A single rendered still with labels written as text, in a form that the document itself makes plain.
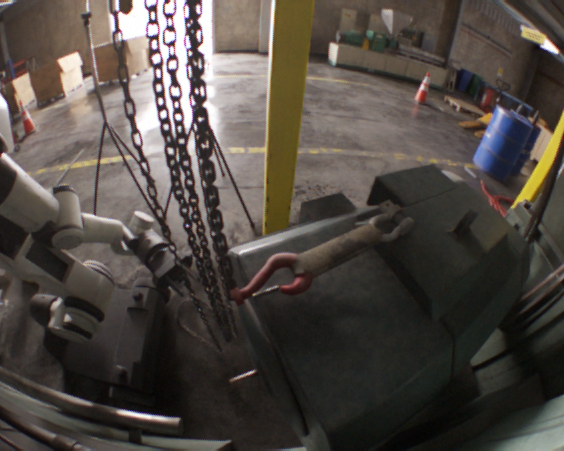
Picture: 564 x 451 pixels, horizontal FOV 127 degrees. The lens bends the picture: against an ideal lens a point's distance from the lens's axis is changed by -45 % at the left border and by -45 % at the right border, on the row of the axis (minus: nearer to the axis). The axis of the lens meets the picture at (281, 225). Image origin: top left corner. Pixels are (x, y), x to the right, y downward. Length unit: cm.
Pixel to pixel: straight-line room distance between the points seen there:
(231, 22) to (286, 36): 859
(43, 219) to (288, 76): 67
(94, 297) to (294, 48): 88
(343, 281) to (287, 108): 52
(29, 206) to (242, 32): 900
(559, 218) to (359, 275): 76
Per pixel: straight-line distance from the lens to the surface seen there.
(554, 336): 100
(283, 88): 74
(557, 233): 99
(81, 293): 81
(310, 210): 62
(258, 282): 37
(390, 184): 59
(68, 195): 62
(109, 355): 122
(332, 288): 40
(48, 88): 825
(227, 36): 931
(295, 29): 71
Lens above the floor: 118
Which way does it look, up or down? 46 degrees down
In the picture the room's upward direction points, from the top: 5 degrees clockwise
